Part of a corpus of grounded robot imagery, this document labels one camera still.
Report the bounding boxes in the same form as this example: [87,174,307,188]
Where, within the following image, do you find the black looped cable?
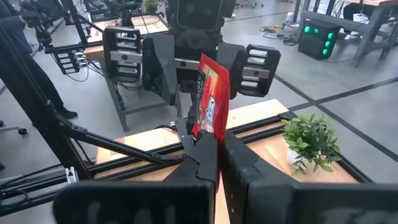
[0,189,29,210]

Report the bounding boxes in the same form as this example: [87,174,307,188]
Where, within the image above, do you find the black computer with green lights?
[297,20,341,60]

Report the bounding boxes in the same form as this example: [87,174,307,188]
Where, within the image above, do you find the black metal station frame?
[60,0,105,46]

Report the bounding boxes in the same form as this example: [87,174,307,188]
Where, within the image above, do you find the small green plant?
[142,0,160,14]

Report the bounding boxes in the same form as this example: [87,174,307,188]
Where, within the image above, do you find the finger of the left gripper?
[102,26,178,106]
[216,42,282,98]

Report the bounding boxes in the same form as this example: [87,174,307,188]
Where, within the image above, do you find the red strawberry tea packet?
[192,53,231,147]

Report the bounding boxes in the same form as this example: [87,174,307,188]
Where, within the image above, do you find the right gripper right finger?
[221,132,296,224]

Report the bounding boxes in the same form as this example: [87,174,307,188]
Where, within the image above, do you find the gray metal desk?
[292,0,398,68]

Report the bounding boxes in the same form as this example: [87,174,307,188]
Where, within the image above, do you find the green plant in white pot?
[280,113,342,175]

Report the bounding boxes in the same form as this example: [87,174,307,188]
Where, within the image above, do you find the black table frame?
[0,21,374,217]

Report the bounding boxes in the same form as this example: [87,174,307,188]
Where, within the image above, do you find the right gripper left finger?
[164,130,218,183]

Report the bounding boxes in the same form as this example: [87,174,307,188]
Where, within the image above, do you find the person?
[0,0,78,119]

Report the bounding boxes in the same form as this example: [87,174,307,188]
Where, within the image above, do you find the floor cable bundle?
[259,24,299,45]

